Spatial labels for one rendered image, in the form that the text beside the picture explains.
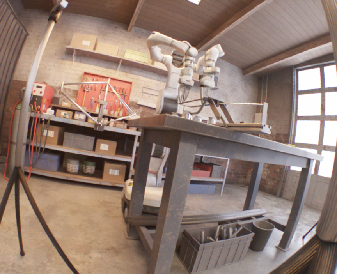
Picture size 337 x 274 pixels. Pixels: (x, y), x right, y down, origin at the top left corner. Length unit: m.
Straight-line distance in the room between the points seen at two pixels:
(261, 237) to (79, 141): 2.20
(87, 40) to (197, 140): 2.69
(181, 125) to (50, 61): 3.00
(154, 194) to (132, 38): 2.79
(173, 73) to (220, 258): 1.56
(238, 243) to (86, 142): 1.97
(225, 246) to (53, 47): 3.55
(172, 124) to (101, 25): 3.13
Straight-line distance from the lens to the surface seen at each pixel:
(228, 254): 1.33
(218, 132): 0.73
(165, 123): 0.62
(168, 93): 1.73
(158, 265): 0.93
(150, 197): 1.48
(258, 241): 1.63
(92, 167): 2.53
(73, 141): 2.39
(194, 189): 2.94
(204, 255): 1.19
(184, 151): 0.72
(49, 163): 2.50
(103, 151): 2.39
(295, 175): 3.99
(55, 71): 3.33
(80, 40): 3.17
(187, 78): 1.24
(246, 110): 4.51
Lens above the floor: 0.80
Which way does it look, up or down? level
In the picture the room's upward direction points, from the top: 10 degrees clockwise
